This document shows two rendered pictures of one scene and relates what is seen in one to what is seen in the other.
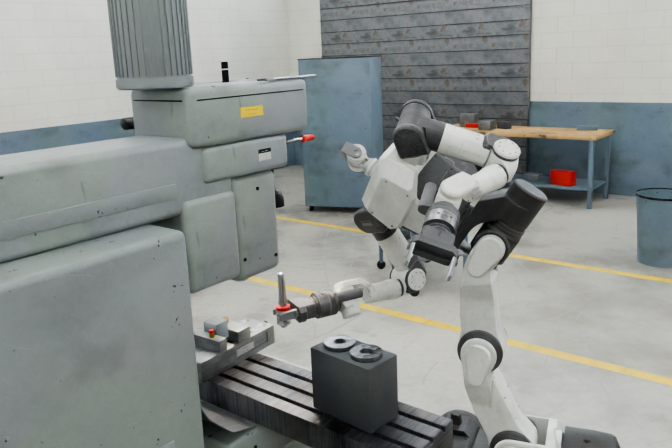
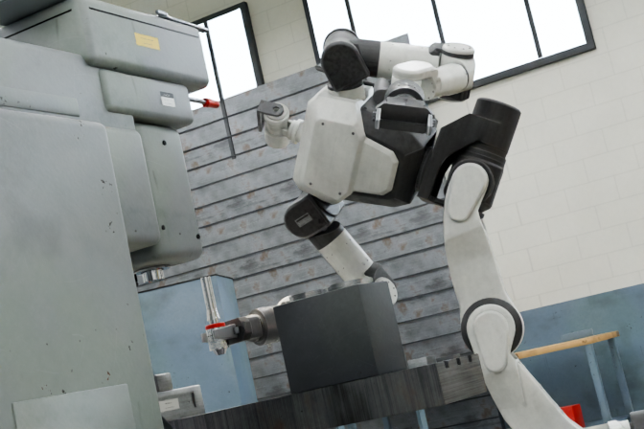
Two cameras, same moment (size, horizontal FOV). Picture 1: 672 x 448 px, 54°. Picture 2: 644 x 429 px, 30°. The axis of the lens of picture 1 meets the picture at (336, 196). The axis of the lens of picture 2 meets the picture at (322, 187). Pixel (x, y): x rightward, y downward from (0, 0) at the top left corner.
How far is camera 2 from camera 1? 1.34 m
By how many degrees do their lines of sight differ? 24
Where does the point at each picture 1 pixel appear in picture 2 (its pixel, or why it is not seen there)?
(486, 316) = (487, 276)
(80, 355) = (16, 216)
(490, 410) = (526, 411)
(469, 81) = not seen: hidden behind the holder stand
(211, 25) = not seen: outside the picture
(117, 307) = (47, 177)
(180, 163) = (78, 77)
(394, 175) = (332, 112)
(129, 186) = (29, 82)
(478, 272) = (463, 213)
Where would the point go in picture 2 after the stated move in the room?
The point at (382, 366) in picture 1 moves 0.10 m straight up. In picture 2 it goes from (373, 287) to (362, 239)
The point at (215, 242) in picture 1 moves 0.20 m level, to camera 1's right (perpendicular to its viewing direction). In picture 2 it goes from (128, 185) to (220, 168)
